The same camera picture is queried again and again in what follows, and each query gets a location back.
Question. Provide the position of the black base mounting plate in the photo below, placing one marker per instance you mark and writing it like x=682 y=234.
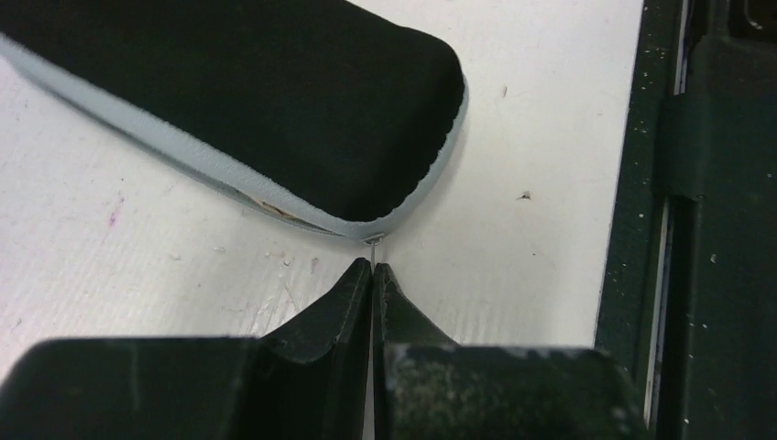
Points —
x=688 y=305

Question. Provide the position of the black grey umbrella case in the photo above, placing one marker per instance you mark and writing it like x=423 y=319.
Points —
x=319 y=113

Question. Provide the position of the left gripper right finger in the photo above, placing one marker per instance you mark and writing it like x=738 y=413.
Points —
x=426 y=386

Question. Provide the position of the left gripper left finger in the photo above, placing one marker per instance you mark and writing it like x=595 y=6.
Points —
x=305 y=380

